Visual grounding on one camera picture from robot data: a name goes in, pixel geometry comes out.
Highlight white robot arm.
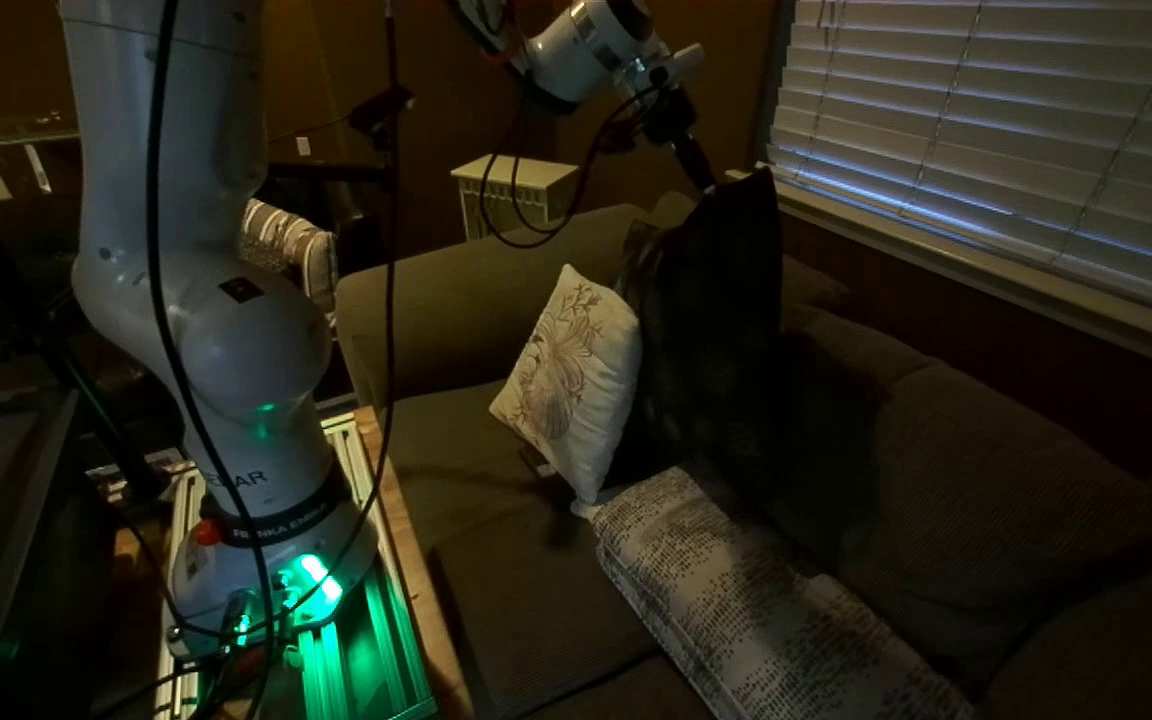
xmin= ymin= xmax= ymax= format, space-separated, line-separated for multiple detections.
xmin=58 ymin=0 xmax=355 ymax=610

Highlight grey white woven pillow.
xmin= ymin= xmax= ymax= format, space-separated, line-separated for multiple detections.
xmin=586 ymin=467 xmax=975 ymax=720

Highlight white window sill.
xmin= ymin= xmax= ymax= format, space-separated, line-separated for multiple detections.
xmin=779 ymin=189 xmax=1152 ymax=359

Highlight white coral print pillow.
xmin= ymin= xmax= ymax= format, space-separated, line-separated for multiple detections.
xmin=487 ymin=263 xmax=644 ymax=505

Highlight olive green sectional sofa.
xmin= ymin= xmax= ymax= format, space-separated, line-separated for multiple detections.
xmin=334 ymin=194 xmax=1152 ymax=720

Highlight white patterned roll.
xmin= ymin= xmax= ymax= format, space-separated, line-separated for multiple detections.
xmin=240 ymin=201 xmax=334 ymax=309

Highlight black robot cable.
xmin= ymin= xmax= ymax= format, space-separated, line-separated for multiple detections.
xmin=131 ymin=0 xmax=661 ymax=720

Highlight black floral pillow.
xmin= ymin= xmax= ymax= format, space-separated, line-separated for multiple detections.
xmin=621 ymin=166 xmax=779 ymax=493

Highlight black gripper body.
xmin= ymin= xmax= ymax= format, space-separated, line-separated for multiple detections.
xmin=638 ymin=80 xmax=714 ymax=189

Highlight white window blinds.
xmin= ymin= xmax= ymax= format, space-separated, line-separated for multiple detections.
xmin=766 ymin=0 xmax=1152 ymax=298

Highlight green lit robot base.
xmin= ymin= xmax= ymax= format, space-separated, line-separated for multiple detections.
xmin=156 ymin=410 xmax=441 ymax=720

